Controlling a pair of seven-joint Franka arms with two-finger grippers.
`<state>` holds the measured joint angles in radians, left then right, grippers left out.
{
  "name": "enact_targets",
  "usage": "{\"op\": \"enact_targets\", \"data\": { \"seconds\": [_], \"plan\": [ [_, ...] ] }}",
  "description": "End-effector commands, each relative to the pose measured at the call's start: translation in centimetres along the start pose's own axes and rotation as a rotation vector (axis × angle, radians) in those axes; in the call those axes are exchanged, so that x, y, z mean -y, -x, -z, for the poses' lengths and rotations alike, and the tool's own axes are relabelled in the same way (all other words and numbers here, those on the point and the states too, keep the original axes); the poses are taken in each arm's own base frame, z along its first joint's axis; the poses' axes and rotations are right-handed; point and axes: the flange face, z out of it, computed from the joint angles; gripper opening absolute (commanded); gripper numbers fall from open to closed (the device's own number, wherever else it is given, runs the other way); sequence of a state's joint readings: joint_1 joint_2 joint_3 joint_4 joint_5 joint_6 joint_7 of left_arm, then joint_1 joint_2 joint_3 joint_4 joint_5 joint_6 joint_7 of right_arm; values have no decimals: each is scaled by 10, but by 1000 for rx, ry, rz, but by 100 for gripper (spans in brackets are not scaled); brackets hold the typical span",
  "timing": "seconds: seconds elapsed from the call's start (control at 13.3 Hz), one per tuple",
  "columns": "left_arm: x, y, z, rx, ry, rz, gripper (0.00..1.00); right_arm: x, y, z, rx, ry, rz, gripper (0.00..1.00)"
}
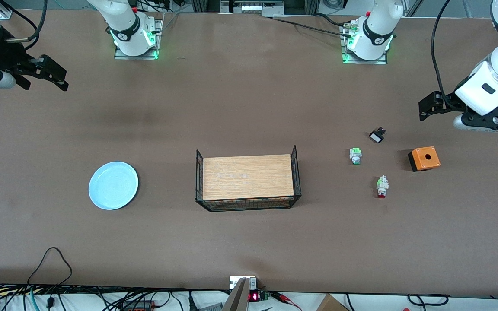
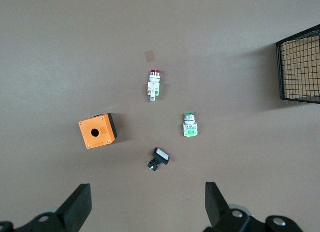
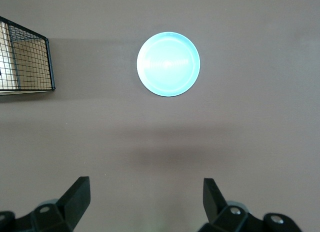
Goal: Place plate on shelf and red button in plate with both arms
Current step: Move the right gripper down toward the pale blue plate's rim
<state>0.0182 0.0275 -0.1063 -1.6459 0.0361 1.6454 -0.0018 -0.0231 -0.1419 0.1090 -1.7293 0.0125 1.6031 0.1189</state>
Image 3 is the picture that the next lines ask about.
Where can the light blue round plate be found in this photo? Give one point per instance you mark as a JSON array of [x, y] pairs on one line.
[[168, 64]]

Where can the wooden box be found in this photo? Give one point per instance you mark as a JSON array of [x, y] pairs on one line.
[[30, 66]]

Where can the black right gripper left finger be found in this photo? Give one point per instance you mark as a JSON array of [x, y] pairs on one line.
[[62, 212]]

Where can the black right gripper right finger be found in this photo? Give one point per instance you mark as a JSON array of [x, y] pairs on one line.
[[225, 217]]

